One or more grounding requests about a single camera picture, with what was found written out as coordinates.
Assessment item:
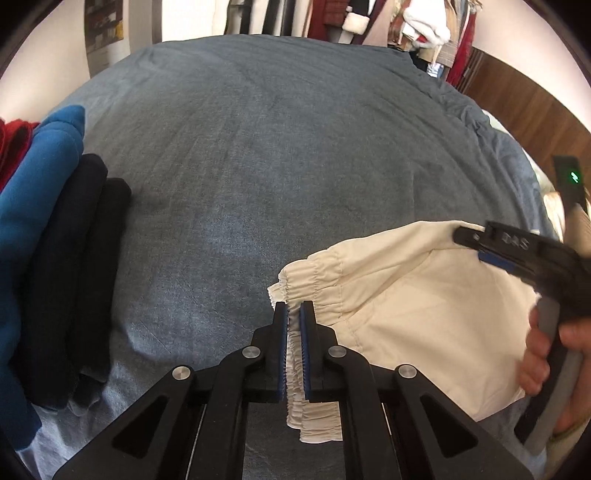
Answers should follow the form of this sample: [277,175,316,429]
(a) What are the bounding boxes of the cream white shorts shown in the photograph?
[269,221,537,444]

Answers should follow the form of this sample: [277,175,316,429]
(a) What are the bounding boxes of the person's right hand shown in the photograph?
[514,299,590,453]

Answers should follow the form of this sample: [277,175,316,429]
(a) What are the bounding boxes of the cream patterned pillow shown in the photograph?
[543,191,565,241]

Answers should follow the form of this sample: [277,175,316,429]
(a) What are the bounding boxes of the pale green pillow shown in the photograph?
[482,110,552,188]

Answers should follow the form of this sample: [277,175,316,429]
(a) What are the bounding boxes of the wooden headboard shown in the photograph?
[459,49,590,187]

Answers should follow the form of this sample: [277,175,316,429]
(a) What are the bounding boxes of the navy folded garment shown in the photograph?
[26,154,107,410]

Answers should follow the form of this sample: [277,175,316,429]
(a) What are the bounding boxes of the hanging clothes on rack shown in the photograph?
[295,1,482,87]

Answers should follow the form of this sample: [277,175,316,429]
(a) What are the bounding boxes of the black folded garment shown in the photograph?
[68,178,131,417]

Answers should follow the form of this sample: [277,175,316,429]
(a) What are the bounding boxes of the grey-blue duvet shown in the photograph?
[24,35,553,479]

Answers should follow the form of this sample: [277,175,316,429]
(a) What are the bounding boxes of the blue folded garment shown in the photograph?
[1,105,85,451]

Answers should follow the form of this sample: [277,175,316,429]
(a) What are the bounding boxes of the black cylindrical tower fan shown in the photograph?
[263,0,297,36]

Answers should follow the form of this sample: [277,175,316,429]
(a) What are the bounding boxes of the red folded garment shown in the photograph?
[0,120,39,191]

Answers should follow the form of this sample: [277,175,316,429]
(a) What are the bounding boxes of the arched wall shelf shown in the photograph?
[84,0,125,77]

